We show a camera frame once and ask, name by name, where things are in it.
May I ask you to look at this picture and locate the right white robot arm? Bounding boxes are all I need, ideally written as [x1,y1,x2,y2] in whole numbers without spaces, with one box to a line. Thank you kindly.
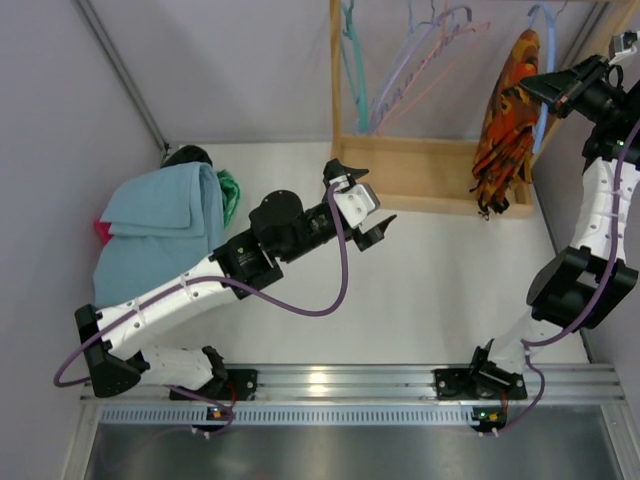
[468,55,639,390]

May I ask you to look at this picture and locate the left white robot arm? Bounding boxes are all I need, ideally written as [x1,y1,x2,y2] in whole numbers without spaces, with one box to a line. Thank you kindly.
[75,158,392,398]

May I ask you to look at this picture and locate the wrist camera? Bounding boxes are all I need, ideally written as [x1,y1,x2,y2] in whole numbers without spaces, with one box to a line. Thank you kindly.
[332,183,380,229]
[608,30,639,66]

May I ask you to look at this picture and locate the aluminium mounting rail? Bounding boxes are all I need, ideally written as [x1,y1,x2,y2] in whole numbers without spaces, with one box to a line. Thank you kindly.
[79,363,626,405]

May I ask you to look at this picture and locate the wooden clothes rack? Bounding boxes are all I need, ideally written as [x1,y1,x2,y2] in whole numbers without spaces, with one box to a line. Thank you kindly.
[329,1,639,218]

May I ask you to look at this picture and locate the orange patterned trousers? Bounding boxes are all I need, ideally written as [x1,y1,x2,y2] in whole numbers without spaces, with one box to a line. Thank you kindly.
[470,29,540,219]

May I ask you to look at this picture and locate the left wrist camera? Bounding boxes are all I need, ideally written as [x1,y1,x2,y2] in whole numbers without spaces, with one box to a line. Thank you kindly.
[332,183,380,229]

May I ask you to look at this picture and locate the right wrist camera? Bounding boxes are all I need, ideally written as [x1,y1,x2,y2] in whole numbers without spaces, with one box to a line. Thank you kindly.
[608,30,639,66]

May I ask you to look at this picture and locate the black trousers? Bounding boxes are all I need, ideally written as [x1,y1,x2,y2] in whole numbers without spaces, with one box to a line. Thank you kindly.
[161,144,213,168]

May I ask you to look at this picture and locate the teal hanger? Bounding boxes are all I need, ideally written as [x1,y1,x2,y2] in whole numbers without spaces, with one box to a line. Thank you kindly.
[340,0,369,134]

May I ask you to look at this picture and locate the pink hanger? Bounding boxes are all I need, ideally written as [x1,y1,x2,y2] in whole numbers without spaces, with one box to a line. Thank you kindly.
[374,17,492,134]

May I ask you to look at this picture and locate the light blue hanger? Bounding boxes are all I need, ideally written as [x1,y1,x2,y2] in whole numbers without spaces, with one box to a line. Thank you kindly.
[367,0,436,134]

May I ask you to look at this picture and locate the green garment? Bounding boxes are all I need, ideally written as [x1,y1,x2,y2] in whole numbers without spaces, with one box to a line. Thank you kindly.
[217,169,241,229]

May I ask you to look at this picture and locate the lilac hanger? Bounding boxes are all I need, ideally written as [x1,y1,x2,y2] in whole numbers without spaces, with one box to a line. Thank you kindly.
[373,1,473,134]

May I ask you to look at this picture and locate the light blue trousers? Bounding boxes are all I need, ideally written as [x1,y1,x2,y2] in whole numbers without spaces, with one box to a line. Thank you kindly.
[93,162,225,308]

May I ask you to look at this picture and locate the pink garment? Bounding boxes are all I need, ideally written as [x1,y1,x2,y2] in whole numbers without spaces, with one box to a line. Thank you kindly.
[93,218,113,246]

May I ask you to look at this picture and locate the slotted cable duct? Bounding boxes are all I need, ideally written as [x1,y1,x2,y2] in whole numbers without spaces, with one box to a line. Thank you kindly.
[100,404,504,427]

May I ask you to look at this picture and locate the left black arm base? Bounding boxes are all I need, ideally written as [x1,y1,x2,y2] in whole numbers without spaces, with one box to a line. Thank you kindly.
[189,368,258,401]

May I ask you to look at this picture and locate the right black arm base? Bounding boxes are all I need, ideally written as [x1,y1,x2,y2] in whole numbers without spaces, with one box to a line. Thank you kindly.
[434,368,528,400]

